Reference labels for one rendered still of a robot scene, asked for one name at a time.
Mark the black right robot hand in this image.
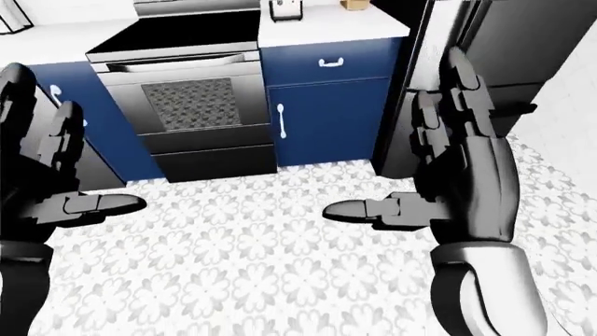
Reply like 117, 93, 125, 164
323, 46, 521, 247

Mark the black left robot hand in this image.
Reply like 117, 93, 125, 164
0, 62, 148, 246

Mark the blue cabinet beside dishwasher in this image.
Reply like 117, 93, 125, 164
28, 61, 168, 182

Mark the blue base cabinet with drawer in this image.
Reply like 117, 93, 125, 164
259, 36, 405, 168

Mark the stainless steel refrigerator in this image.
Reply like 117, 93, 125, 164
374, 0, 597, 178

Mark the stainless steel oven range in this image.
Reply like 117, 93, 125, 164
84, 0, 279, 184

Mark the white countertop slab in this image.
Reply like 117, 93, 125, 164
257, 0, 411, 49

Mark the silver toaster with black base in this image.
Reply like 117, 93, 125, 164
267, 0, 304, 23

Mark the black wire frame rack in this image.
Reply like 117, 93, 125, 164
0, 0, 35, 35

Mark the oven door handle bar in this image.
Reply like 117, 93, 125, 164
105, 51, 247, 74

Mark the white cabinet door handle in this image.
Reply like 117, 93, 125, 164
276, 103, 288, 138

